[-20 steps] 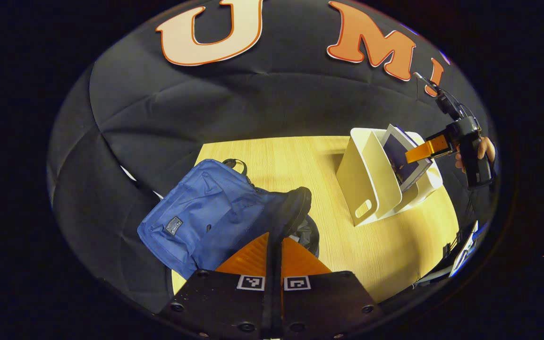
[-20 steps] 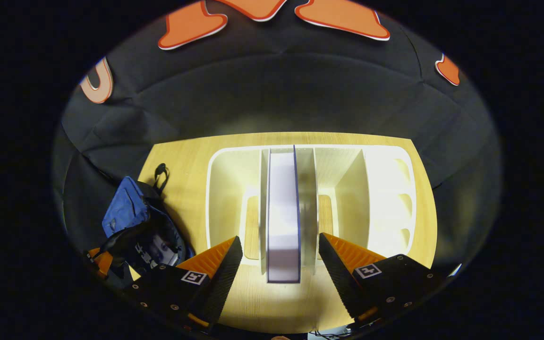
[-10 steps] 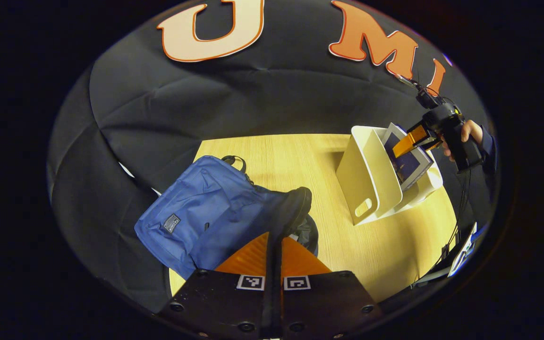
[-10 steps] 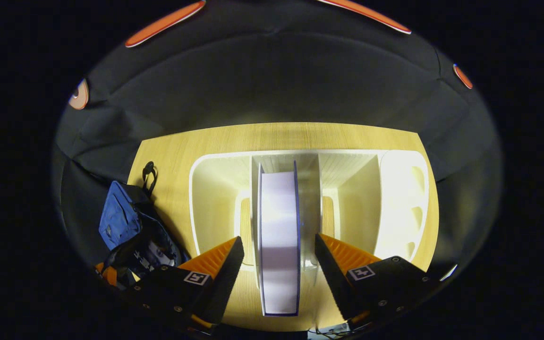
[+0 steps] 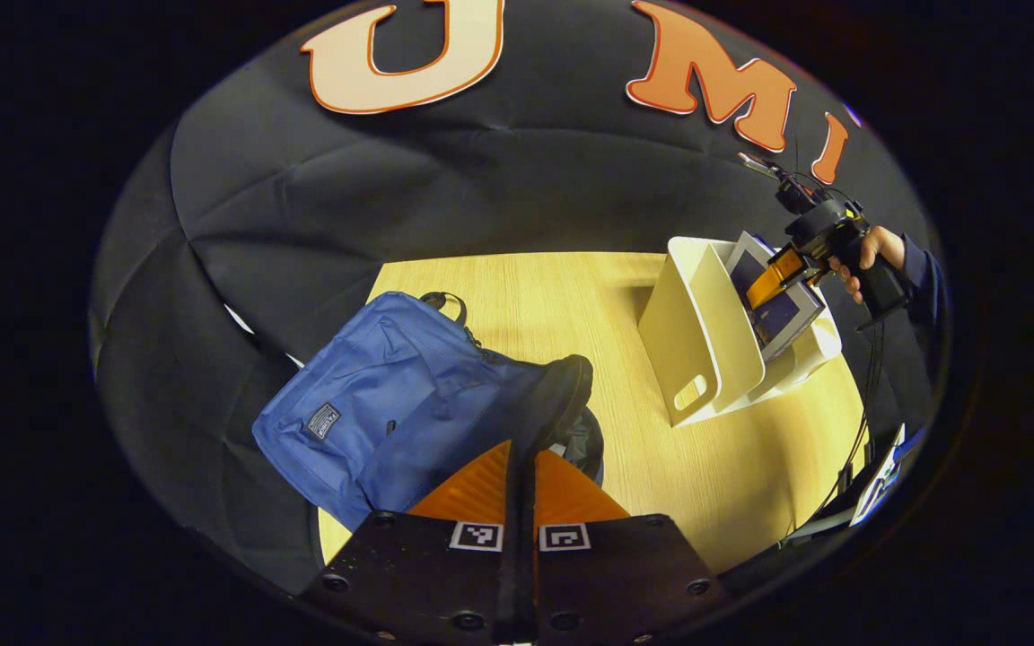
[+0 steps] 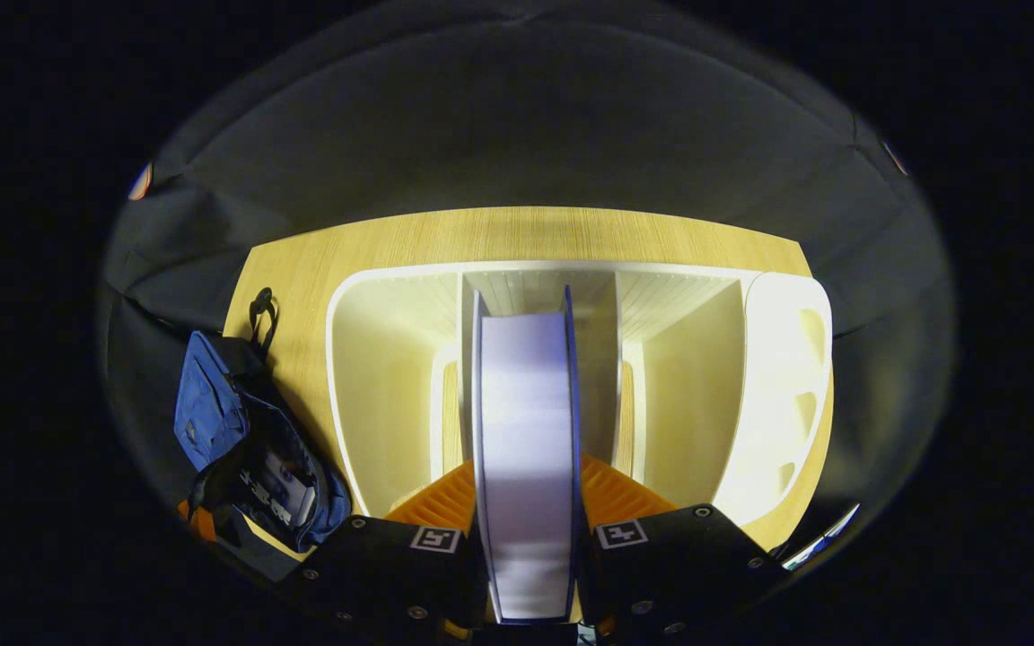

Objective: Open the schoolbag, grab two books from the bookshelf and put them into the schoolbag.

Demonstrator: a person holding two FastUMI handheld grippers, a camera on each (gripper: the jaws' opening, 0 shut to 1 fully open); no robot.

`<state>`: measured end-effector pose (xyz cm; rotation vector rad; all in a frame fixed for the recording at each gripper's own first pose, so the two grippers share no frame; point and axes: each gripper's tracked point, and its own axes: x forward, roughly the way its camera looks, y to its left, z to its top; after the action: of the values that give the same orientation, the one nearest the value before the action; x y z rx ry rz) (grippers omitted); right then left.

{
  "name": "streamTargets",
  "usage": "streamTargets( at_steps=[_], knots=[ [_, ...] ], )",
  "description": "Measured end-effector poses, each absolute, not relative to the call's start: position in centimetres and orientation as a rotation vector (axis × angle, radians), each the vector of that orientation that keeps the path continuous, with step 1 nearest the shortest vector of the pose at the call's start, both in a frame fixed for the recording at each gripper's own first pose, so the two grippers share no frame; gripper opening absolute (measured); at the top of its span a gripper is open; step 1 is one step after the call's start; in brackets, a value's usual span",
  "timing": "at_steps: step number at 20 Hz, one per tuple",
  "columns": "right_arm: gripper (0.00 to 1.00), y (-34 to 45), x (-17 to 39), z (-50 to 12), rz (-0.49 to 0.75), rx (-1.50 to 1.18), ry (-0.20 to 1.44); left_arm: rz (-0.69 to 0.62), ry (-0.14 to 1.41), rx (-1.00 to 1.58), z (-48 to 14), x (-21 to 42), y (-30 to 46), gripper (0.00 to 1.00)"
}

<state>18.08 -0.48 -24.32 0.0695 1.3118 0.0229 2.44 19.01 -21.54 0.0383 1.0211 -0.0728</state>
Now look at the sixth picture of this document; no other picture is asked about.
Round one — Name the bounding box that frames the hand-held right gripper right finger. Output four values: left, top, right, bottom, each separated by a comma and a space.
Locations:
575, 453, 792, 640

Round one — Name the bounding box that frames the blue cover book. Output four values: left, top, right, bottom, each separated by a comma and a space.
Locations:
470, 287, 583, 624

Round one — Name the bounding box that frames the blue schoolbag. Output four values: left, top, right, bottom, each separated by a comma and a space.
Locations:
174, 287, 354, 554

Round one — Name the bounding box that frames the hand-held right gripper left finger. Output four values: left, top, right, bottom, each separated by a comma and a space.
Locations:
288, 459, 486, 640

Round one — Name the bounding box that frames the white bookshelf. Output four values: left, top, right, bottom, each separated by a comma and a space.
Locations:
326, 260, 835, 526

